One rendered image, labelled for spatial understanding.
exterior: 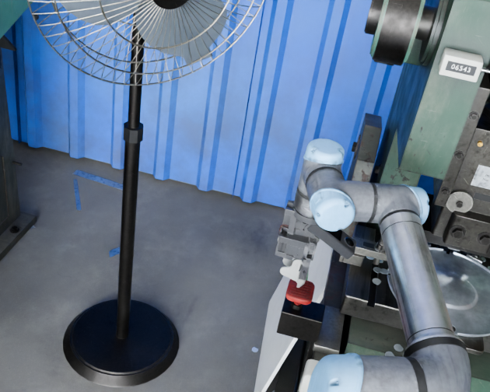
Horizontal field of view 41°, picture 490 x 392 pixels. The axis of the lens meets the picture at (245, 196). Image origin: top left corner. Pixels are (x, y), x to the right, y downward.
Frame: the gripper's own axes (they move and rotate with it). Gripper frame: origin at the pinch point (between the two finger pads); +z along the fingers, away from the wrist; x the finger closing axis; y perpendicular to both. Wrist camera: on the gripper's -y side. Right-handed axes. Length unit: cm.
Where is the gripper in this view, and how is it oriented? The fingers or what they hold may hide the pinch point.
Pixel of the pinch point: (302, 282)
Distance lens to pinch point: 149.5
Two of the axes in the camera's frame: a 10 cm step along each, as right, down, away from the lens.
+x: -2.2, 5.3, -8.2
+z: -1.4, 8.1, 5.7
